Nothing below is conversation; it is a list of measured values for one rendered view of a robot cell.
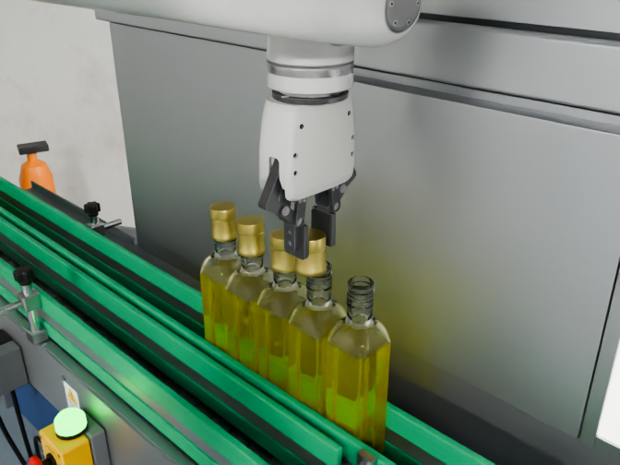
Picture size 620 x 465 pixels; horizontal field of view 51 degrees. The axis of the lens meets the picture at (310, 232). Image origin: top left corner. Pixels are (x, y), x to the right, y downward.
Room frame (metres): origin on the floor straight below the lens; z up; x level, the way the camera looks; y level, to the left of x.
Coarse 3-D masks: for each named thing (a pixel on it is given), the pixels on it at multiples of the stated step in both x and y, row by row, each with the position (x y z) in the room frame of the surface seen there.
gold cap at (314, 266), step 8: (312, 232) 0.63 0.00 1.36; (320, 232) 0.63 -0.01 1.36; (312, 240) 0.62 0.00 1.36; (320, 240) 0.62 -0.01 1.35; (312, 248) 0.61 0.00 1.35; (320, 248) 0.62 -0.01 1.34; (312, 256) 0.61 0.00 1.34; (320, 256) 0.62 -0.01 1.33; (296, 264) 0.62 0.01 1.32; (304, 264) 0.61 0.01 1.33; (312, 264) 0.61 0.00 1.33; (320, 264) 0.62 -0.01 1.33; (296, 272) 0.62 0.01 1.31; (304, 272) 0.61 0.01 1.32; (312, 272) 0.61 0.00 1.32; (320, 272) 0.62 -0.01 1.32
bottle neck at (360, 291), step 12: (360, 276) 0.62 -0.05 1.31; (348, 288) 0.60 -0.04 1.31; (360, 288) 0.59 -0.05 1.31; (372, 288) 0.60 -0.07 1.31; (348, 300) 0.60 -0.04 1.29; (360, 300) 0.59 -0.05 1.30; (372, 300) 0.60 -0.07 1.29; (348, 312) 0.60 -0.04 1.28; (360, 312) 0.59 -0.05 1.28; (372, 312) 0.60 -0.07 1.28; (360, 324) 0.59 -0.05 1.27
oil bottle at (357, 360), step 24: (336, 336) 0.59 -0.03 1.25; (360, 336) 0.58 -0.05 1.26; (384, 336) 0.59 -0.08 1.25; (336, 360) 0.59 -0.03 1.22; (360, 360) 0.57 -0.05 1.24; (384, 360) 0.59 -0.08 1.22; (336, 384) 0.59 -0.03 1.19; (360, 384) 0.57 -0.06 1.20; (384, 384) 0.60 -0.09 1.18; (336, 408) 0.59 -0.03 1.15; (360, 408) 0.57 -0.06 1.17; (384, 408) 0.60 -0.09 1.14; (360, 432) 0.57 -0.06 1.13; (384, 432) 0.60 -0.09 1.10
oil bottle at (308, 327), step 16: (304, 304) 0.64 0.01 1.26; (336, 304) 0.64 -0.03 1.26; (288, 320) 0.64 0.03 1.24; (304, 320) 0.62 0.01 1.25; (320, 320) 0.61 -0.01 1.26; (336, 320) 0.62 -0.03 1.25; (288, 336) 0.64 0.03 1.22; (304, 336) 0.62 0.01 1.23; (320, 336) 0.61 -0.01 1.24; (304, 352) 0.62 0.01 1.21; (320, 352) 0.61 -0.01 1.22; (304, 368) 0.62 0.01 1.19; (320, 368) 0.61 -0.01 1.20; (304, 384) 0.62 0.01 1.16; (320, 384) 0.61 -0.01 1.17; (304, 400) 0.62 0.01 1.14; (320, 400) 0.61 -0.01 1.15
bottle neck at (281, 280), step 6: (276, 276) 0.67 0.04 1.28; (282, 276) 0.67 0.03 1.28; (288, 276) 0.67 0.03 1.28; (294, 276) 0.68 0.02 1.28; (276, 282) 0.67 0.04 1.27; (282, 282) 0.67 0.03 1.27; (288, 282) 0.67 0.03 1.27; (294, 282) 0.68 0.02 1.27; (282, 288) 0.67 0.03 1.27; (288, 288) 0.67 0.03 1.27
